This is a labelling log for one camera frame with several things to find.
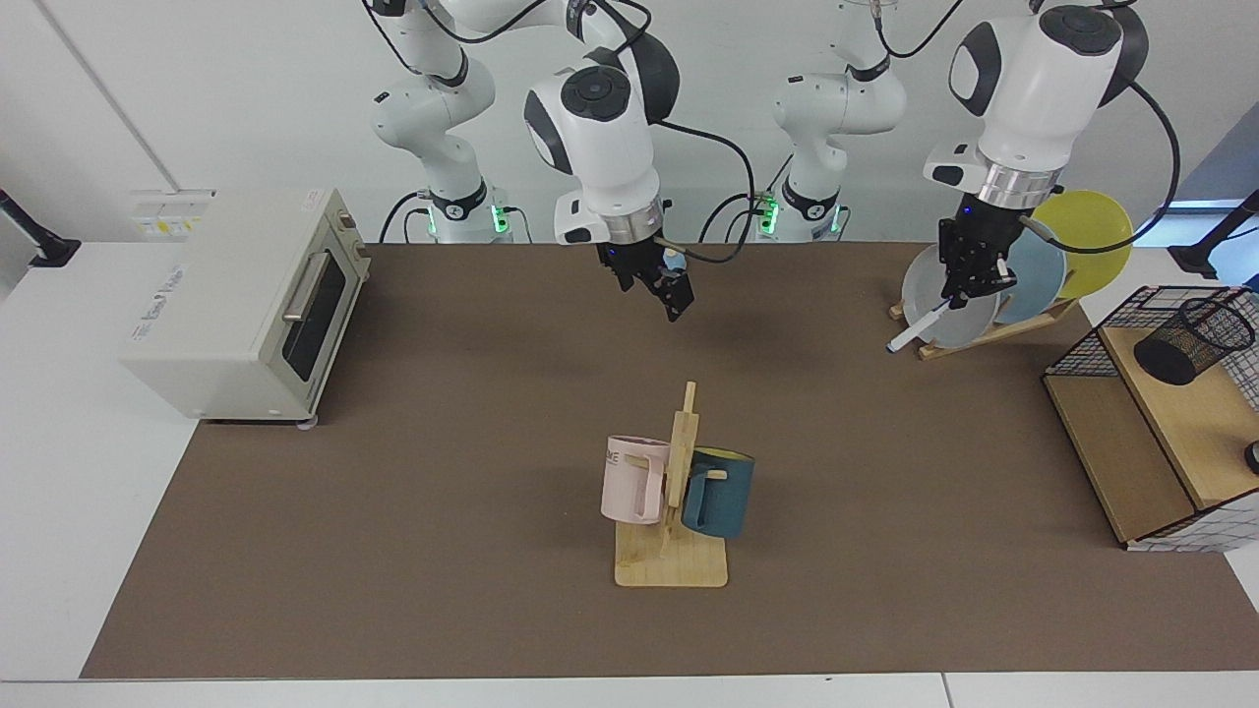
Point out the white wall socket box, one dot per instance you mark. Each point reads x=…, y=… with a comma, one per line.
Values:
x=172, y=211

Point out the wooden plate rack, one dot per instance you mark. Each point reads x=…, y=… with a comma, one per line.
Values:
x=993, y=334

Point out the brown table cloth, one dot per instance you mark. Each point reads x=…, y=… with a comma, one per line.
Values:
x=492, y=551

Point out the pink mug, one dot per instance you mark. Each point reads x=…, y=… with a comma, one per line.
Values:
x=628, y=482

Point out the black round knob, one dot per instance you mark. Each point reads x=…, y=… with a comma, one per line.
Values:
x=1253, y=457

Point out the dark teal mug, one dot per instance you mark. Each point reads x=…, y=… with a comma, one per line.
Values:
x=723, y=497

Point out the grey plate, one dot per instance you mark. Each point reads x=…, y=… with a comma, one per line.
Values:
x=925, y=285

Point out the black clamp mount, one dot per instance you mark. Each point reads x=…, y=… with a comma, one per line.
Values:
x=49, y=251
x=1205, y=254

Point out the yellow plate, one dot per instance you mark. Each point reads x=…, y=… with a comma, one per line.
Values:
x=1092, y=241

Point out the wooden cup stand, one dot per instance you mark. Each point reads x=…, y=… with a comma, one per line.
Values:
x=674, y=565

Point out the pale toaster oven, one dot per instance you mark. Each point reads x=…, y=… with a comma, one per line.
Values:
x=211, y=324

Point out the light blue plate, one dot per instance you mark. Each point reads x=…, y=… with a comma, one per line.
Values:
x=1038, y=275

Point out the black mesh pen holder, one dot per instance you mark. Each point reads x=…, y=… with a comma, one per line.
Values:
x=1185, y=344

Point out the white marker with blue cap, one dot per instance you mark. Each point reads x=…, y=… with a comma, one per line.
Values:
x=915, y=329

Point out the small blue round bell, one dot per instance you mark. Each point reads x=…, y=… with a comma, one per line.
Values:
x=674, y=261

